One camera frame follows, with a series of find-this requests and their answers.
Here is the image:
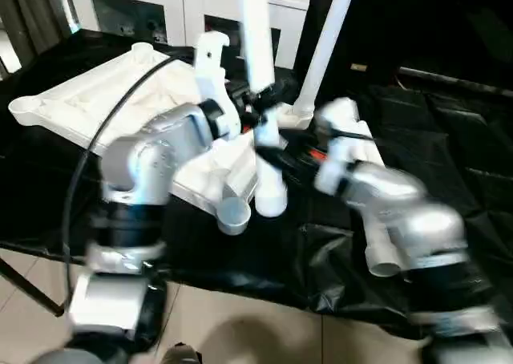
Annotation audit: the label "white plastic table top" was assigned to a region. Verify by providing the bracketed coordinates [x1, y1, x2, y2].
[8, 42, 315, 237]

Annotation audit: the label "black work mat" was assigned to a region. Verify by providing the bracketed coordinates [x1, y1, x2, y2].
[0, 29, 513, 341]

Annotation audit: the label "dark metal rod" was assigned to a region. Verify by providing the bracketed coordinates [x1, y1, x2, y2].
[396, 66, 513, 91]

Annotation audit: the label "dark robot foot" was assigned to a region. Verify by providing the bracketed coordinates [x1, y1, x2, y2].
[159, 342, 205, 364]

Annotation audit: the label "dark grey curtain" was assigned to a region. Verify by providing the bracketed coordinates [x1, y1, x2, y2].
[0, 0, 81, 60]

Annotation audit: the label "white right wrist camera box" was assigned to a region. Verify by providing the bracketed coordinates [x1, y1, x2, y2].
[311, 97, 379, 195]

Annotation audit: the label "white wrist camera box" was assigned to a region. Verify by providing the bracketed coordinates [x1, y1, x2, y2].
[191, 30, 243, 142]
[311, 97, 379, 195]

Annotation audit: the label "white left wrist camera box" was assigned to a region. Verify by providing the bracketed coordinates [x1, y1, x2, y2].
[191, 30, 243, 142]

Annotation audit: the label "grey metal frame leg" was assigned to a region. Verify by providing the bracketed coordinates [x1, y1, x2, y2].
[0, 256, 67, 317]

